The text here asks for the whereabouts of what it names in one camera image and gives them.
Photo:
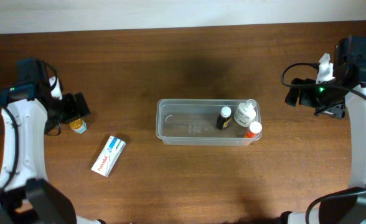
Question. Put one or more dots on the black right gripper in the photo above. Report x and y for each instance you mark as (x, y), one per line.
(309, 93)

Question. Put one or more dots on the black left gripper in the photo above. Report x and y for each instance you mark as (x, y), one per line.
(68, 107)

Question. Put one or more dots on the gold lid balm jar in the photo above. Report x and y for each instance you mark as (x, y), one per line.
(78, 126)

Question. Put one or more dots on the white Panadol box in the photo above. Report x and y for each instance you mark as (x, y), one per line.
(108, 156)

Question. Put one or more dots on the orange tube white cap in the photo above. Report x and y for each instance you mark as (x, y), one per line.
(254, 128)

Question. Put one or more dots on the white squeeze bottle clear cap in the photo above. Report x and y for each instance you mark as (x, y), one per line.
(245, 113)

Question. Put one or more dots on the dark bottle white cap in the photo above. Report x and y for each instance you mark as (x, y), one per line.
(224, 118)

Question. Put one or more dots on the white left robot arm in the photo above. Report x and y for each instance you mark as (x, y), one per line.
(30, 109)

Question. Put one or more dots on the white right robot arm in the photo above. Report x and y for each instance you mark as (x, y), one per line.
(349, 205)

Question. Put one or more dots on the clear plastic container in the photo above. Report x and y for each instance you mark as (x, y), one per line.
(192, 122)

